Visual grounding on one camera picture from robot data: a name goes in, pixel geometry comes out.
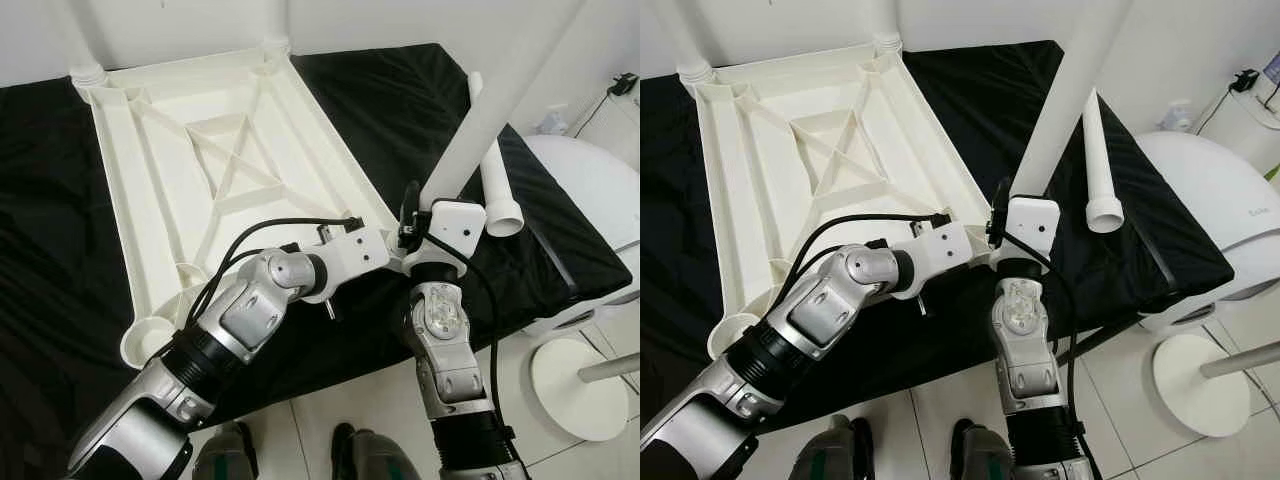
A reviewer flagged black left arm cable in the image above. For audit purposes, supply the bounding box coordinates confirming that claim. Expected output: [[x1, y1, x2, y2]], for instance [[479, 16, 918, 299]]
[[775, 212, 951, 311], [185, 215, 363, 331]]

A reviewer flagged grey robot right leg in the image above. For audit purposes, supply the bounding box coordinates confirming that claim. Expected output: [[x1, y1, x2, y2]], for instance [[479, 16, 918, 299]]
[[330, 425, 421, 480], [948, 418, 1031, 480]]

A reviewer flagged white box appliance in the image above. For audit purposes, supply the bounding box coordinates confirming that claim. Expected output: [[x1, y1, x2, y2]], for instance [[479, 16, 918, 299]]
[[575, 90, 641, 151], [1195, 80, 1280, 181]]

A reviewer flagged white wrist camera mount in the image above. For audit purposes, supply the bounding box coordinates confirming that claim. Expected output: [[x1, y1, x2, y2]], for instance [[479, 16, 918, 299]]
[[990, 195, 1061, 266], [405, 198, 488, 279], [895, 220, 973, 299], [305, 225, 391, 299]]

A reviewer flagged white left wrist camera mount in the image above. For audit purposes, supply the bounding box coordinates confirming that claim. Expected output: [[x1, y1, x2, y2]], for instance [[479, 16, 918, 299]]
[[305, 225, 391, 299], [895, 220, 973, 299]]

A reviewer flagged black table cloth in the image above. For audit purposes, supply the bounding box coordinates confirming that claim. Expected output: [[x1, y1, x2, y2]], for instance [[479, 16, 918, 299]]
[[0, 42, 633, 480], [640, 40, 1236, 431]]

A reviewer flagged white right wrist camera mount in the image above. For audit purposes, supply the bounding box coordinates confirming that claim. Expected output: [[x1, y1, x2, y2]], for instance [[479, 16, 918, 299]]
[[990, 195, 1061, 266], [405, 198, 488, 279]]

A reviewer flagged white plastic table top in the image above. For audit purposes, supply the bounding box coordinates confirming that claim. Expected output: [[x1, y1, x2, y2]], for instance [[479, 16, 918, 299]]
[[72, 40, 401, 366], [680, 40, 1001, 361]]

